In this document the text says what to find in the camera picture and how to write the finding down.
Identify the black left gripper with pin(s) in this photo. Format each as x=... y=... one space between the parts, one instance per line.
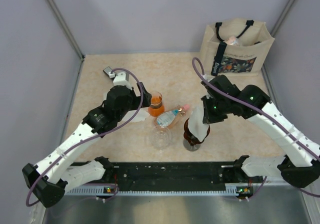
x=137 y=99

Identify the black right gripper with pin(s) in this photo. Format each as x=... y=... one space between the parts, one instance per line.
x=208 y=117

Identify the white paper coffee filter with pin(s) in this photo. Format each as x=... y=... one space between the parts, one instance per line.
x=196 y=125

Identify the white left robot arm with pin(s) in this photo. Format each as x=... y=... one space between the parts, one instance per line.
x=82 y=134

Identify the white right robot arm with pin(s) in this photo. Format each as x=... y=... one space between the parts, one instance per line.
x=300 y=164

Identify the amber glass coffee dripper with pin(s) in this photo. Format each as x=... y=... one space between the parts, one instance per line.
x=190 y=141

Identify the clear glass dripper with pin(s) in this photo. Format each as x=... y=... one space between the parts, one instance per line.
x=160 y=138

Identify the orange liquid glass carafe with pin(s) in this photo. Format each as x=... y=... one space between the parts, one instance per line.
x=156 y=105

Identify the black rectangular box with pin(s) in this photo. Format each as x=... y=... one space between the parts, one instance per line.
x=109 y=73

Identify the baby oil bottle pink cap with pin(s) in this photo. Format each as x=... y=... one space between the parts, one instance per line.
x=169 y=118

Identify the beige canvas tote bag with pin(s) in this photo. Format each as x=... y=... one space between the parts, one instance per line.
x=219 y=58

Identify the pink item in bag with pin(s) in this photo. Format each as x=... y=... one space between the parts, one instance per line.
x=233 y=40

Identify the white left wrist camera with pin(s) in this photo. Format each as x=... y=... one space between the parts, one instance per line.
x=122 y=79

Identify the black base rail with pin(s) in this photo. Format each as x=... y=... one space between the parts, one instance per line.
x=175 y=176

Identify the aluminium front rail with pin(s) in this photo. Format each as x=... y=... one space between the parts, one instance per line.
x=50 y=184

